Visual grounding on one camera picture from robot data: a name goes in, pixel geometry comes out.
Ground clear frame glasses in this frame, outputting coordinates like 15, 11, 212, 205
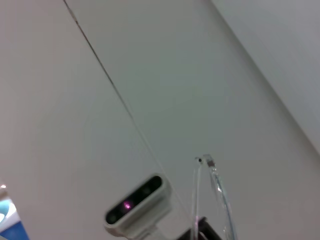
191, 153, 239, 240

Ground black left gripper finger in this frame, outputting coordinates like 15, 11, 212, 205
178, 216, 222, 240

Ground white head depth camera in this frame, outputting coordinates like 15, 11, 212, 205
103, 172, 174, 240

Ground blue and white panel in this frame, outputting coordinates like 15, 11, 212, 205
0, 183, 30, 240

